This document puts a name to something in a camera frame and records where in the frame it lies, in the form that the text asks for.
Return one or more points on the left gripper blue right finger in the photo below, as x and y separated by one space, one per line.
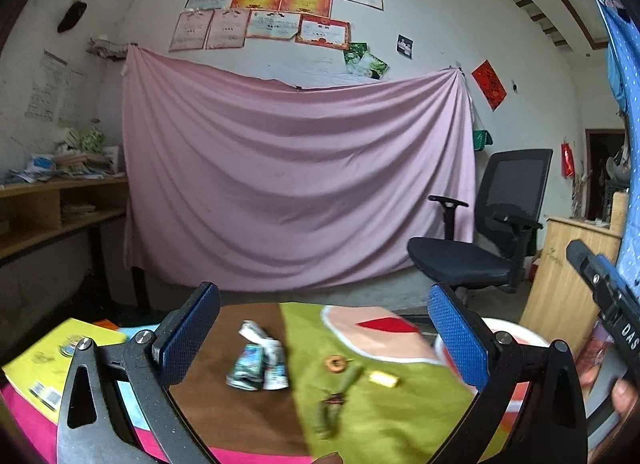
551 427

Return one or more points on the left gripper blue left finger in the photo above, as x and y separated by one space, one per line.
93 424

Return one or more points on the green white wrapper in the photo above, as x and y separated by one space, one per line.
262 364

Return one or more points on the person's right hand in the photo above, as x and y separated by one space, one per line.
612 408

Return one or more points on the wooden cabinet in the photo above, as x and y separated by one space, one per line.
559 305

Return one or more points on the yellow notebook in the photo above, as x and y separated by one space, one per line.
39 373

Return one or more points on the black office chair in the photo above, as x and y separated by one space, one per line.
506 212

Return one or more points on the red hanging ornament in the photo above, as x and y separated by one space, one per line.
567 161

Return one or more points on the small yellow eraser block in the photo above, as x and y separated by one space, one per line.
383 379

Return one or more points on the green hanging bag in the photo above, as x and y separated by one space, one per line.
481 139

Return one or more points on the wooden shelf desk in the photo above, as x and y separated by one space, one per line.
35 215

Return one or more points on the pile of papers on shelf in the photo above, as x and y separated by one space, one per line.
78 155

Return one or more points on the pink hanging sheet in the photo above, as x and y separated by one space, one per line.
258 186

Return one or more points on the small black white photo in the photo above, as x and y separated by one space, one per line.
404 46

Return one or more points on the green picture cards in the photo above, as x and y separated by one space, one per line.
359 61

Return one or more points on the red framed certificate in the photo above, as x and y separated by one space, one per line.
323 32

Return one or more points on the small brown ring snack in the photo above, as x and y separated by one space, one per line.
336 363

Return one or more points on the red paper wall poster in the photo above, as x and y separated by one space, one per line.
490 85

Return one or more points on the black object on wall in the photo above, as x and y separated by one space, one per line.
72 16

